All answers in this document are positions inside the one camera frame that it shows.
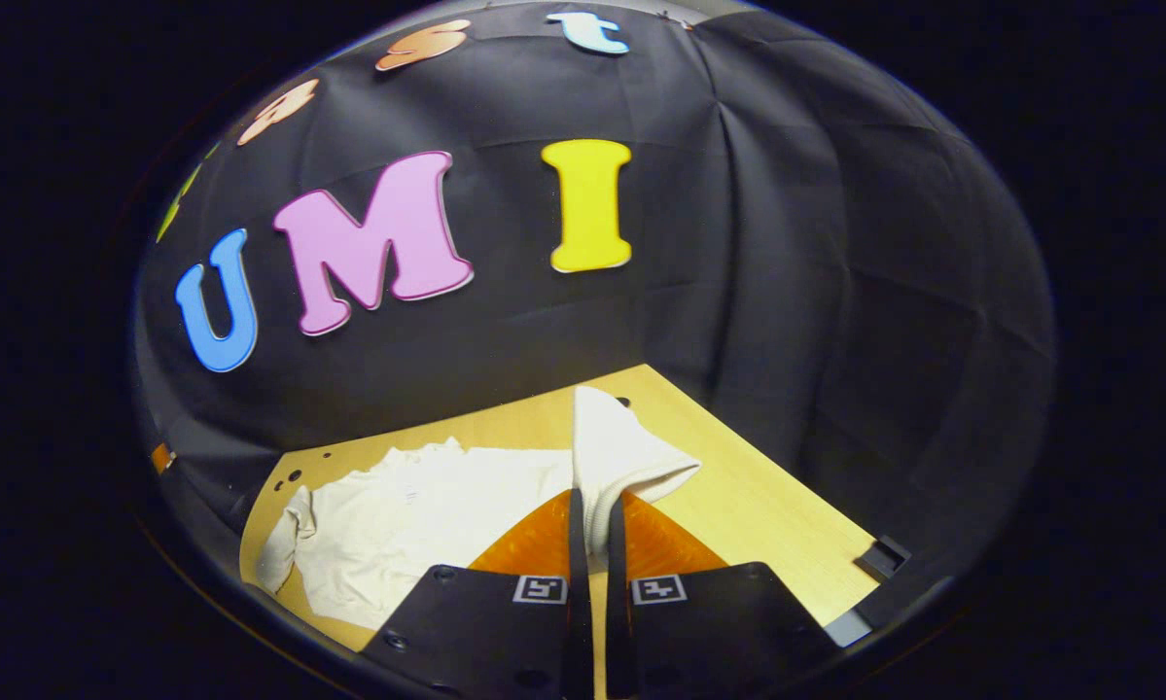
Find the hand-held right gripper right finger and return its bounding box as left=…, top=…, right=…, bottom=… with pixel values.
left=605, top=491, right=841, bottom=700

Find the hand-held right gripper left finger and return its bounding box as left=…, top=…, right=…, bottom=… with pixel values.
left=359, top=489, right=593, bottom=700

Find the white sweatshirt garment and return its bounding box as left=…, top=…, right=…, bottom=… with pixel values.
left=255, top=386, right=702, bottom=631

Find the black backdrop cloth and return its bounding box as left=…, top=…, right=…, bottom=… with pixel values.
left=133, top=0, right=1058, bottom=662

